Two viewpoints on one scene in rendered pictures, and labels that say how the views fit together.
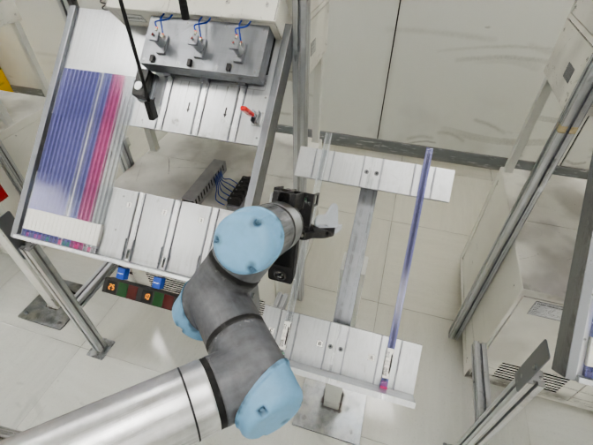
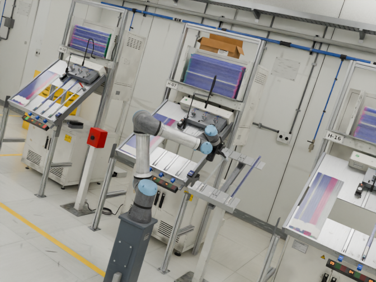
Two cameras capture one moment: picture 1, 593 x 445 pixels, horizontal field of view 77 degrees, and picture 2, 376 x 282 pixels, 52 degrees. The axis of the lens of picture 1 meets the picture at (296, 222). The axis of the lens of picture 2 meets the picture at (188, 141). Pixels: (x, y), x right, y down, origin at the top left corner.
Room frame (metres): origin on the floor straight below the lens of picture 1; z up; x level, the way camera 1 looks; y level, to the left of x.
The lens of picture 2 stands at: (-2.12, -0.31, 1.45)
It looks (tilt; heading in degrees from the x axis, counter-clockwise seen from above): 9 degrees down; 11
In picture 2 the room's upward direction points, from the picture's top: 17 degrees clockwise
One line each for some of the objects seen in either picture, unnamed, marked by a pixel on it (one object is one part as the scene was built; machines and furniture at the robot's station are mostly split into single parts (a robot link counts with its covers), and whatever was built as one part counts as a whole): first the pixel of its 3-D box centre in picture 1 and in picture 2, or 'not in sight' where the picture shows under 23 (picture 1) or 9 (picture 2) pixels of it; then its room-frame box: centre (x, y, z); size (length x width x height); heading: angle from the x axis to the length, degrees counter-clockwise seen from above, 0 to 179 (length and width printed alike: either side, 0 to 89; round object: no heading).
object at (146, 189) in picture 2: not in sight; (146, 192); (0.06, 0.29, 0.72); 0.13 x 0.12 x 0.14; 29
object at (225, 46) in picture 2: not in sight; (228, 46); (1.46, 0.31, 1.82); 0.68 x 0.30 x 0.20; 73
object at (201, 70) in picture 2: not in sight; (215, 75); (1.14, 0.29, 1.52); 0.51 x 0.13 x 0.27; 73
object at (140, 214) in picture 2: not in sight; (141, 210); (0.05, 0.28, 0.60); 0.15 x 0.15 x 0.10
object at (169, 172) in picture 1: (229, 221); (176, 202); (1.28, 0.31, 0.31); 0.70 x 0.65 x 0.62; 73
